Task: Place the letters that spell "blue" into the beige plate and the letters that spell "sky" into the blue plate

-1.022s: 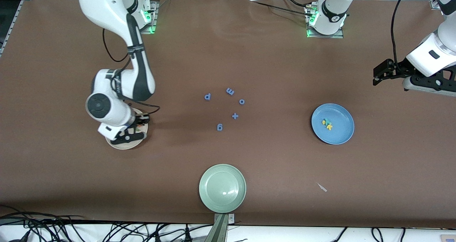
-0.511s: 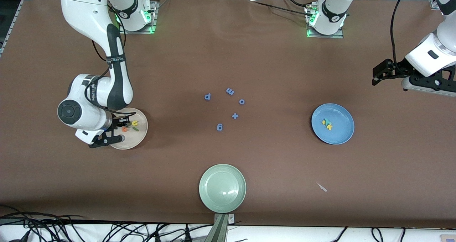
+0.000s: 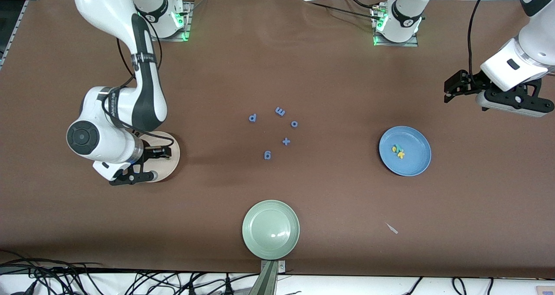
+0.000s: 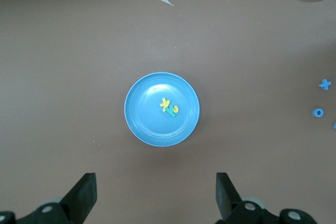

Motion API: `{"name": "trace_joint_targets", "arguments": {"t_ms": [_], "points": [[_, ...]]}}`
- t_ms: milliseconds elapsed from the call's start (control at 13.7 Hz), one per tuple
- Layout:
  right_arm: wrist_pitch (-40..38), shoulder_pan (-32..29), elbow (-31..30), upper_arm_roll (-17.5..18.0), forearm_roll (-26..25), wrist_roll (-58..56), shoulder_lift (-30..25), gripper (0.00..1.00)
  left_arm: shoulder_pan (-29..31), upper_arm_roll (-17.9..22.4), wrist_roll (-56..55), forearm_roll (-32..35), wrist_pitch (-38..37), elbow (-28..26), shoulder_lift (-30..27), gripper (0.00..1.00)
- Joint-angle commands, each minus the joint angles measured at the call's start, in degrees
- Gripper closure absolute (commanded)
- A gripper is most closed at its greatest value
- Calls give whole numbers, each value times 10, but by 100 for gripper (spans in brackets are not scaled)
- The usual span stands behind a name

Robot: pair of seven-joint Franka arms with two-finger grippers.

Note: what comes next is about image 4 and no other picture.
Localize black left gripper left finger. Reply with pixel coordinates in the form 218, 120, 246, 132
0, 173, 98, 224

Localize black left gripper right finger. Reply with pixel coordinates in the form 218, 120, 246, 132
215, 172, 320, 224

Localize yellow foam letter k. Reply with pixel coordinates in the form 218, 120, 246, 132
160, 98, 171, 113

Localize brown table cover sheet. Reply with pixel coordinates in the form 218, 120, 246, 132
0, 0, 336, 224

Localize teal foam letter y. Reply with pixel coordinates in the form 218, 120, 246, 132
165, 104, 176, 118

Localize blue foam letter x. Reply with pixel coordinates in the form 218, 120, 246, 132
318, 79, 332, 91

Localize blue plate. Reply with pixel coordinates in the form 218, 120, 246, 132
124, 71, 201, 147

